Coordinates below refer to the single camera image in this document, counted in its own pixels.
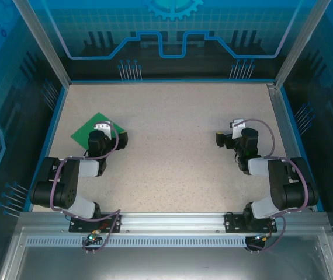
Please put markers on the green paper sheet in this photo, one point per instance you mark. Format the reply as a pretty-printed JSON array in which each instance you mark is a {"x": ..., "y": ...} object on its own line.
[{"x": 81, "y": 134}]

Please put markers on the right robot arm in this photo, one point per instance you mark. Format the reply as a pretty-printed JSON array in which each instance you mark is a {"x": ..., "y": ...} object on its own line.
[{"x": 286, "y": 186}]

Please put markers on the brushed metal sheet panel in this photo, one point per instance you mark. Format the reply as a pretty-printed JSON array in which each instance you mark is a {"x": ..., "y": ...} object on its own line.
[{"x": 166, "y": 262}]

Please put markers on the blue table edge strip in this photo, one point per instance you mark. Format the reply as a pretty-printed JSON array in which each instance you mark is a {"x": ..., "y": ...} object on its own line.
[
  {"x": 301, "y": 148},
  {"x": 47, "y": 148}
]

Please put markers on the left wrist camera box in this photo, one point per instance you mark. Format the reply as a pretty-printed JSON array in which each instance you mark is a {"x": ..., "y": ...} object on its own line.
[{"x": 102, "y": 127}]

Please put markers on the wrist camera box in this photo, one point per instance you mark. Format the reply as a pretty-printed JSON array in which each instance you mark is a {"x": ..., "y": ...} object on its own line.
[
  {"x": 238, "y": 128},
  {"x": 102, "y": 127}
]

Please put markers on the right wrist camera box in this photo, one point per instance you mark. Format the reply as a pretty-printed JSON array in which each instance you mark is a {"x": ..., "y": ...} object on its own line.
[{"x": 238, "y": 128}]

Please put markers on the aluminium side rail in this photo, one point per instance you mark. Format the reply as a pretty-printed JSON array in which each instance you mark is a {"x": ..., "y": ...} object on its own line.
[{"x": 284, "y": 131}]

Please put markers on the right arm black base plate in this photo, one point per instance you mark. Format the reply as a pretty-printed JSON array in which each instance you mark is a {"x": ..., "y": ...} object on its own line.
[{"x": 233, "y": 223}]

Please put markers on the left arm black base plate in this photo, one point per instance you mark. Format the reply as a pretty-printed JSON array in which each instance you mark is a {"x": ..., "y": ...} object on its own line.
[{"x": 80, "y": 226}]

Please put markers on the aluminium frame post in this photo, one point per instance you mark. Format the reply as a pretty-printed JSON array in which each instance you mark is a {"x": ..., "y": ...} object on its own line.
[
  {"x": 43, "y": 46},
  {"x": 301, "y": 43}
]

